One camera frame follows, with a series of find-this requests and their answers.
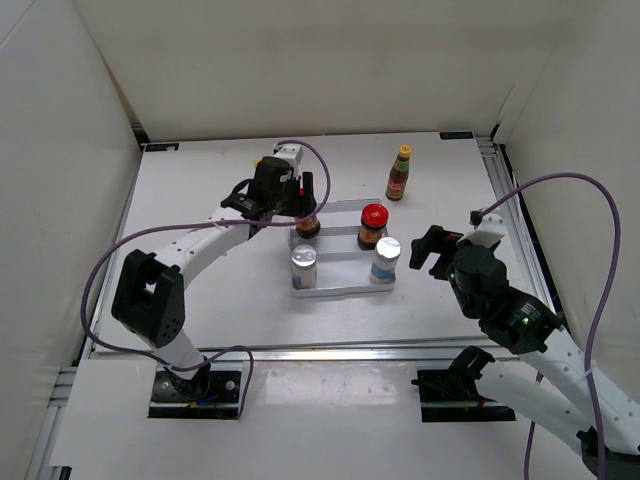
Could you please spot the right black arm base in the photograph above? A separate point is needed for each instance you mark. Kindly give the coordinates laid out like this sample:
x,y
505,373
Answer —
x,y
450,395

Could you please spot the red-lid sauce jar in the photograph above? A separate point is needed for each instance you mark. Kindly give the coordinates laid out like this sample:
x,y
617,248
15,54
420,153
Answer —
x,y
308,227
374,218

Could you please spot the left black corner label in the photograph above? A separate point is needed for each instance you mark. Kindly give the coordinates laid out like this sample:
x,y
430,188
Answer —
x,y
162,147

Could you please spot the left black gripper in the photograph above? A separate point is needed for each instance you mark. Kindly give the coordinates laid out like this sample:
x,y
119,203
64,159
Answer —
x,y
307,199

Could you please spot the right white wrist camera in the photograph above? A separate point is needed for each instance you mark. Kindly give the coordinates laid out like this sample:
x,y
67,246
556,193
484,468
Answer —
x,y
488,229

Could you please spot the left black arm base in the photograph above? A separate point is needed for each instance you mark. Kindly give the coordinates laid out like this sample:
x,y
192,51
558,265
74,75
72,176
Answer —
x,y
217,391

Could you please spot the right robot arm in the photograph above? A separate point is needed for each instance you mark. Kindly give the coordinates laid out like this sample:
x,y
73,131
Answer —
x,y
587,411

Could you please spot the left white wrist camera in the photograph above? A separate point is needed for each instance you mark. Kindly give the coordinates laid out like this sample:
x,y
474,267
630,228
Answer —
x,y
290,152

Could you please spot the right black corner label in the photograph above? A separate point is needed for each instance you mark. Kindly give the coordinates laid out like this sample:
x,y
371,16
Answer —
x,y
456,135

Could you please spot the aluminium frame rail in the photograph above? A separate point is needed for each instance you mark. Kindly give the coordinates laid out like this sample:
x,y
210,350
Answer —
x,y
420,350

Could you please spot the white divided organizer tray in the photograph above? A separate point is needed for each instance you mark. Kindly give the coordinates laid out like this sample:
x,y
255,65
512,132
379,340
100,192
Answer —
x,y
343,268

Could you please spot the black corner label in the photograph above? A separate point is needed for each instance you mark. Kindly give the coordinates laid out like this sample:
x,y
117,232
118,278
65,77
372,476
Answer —
x,y
456,135
162,147

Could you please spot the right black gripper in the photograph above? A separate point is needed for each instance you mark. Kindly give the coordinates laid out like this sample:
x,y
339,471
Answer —
x,y
436,241

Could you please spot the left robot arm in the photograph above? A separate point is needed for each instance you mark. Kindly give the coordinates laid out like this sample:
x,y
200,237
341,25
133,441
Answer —
x,y
150,295

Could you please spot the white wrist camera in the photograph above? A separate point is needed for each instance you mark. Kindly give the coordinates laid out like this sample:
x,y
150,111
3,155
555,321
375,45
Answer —
x,y
488,229
290,152

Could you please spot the white silver-cap shaker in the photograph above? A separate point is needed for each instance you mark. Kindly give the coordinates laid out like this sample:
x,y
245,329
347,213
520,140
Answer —
x,y
387,253
304,267

